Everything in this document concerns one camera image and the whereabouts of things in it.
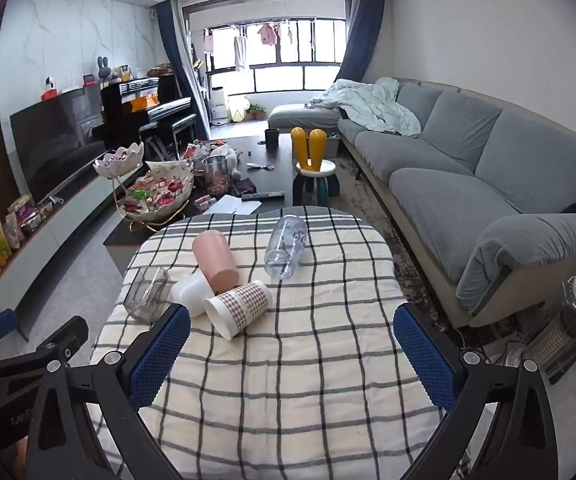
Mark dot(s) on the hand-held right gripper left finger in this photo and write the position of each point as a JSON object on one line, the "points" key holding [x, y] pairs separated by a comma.
{"points": [[160, 355]]}

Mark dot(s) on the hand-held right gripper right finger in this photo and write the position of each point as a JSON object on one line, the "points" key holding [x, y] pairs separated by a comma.
{"points": [[425, 355]]}

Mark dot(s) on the white cup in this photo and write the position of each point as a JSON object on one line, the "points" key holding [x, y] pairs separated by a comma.
{"points": [[190, 292]]}

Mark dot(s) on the brown plaid paper cup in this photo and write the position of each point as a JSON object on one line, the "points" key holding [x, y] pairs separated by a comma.
{"points": [[243, 300]]}

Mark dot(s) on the pink cup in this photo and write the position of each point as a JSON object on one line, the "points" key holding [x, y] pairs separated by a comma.
{"points": [[213, 260]]}

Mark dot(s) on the grey glass cup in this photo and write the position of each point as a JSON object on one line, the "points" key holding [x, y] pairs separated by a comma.
{"points": [[145, 295]]}

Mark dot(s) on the black checked white tablecloth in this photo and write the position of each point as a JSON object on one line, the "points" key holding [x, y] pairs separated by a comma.
{"points": [[308, 360]]}

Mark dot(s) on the colourful snack packet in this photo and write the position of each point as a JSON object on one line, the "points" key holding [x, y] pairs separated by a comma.
{"points": [[24, 212]]}

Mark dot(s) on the grey television cabinet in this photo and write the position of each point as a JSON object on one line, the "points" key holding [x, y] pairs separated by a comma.
{"points": [[78, 210]]}

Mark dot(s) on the electric space heater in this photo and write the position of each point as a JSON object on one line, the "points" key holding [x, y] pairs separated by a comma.
{"points": [[562, 335]]}

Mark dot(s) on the tiered snack bowl stand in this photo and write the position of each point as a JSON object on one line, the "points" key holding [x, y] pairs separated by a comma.
{"points": [[158, 195]]}

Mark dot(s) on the white paper sheet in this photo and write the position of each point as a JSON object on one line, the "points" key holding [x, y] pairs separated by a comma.
{"points": [[233, 205]]}

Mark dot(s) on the grey sofa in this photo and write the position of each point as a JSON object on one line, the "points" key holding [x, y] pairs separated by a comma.
{"points": [[442, 185]]}

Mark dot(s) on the purple cloth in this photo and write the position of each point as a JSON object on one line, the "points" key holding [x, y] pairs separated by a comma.
{"points": [[244, 187]]}

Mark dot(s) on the clear snack jar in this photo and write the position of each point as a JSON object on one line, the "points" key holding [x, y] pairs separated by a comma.
{"points": [[215, 175]]}

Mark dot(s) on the black remote control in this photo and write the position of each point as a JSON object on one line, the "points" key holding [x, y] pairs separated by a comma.
{"points": [[263, 195]]}

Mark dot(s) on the flat screen television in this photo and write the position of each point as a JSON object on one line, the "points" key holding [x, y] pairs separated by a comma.
{"points": [[53, 145]]}

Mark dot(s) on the dark coffee table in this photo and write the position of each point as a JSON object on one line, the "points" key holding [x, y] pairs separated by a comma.
{"points": [[268, 177]]}

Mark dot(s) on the white plush toy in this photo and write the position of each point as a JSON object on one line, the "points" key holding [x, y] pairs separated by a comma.
{"points": [[228, 157]]}

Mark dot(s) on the yellow rabbit-ear stool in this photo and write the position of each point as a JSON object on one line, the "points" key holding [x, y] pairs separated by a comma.
{"points": [[313, 170]]}

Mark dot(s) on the black piano bench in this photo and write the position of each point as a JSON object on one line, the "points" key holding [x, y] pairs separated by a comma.
{"points": [[173, 124]]}

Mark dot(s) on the black mug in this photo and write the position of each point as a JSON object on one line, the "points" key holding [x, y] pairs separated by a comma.
{"points": [[271, 139]]}

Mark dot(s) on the black upright piano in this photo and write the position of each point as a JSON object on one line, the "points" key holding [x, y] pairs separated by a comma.
{"points": [[128, 95]]}

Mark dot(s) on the pale crumpled blanket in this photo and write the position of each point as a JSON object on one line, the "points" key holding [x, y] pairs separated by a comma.
{"points": [[372, 105]]}

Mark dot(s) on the white air purifier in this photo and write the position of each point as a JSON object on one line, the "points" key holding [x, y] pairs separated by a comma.
{"points": [[219, 105]]}

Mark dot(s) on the potted plant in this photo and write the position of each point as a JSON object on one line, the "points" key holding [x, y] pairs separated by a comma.
{"points": [[256, 111]]}

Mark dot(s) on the grey rabbit figure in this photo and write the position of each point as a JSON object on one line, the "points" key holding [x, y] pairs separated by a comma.
{"points": [[103, 69]]}

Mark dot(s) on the blue curtain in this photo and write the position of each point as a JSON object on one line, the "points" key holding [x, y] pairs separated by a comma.
{"points": [[173, 60], [362, 35]]}

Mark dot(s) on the white hanging garment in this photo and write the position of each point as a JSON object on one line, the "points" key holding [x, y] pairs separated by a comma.
{"points": [[240, 52]]}

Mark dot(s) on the pink hanging garment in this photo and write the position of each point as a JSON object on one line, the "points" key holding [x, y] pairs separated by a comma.
{"points": [[268, 35]]}

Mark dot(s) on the small white camera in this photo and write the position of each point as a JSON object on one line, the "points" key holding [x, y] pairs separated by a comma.
{"points": [[50, 83]]}

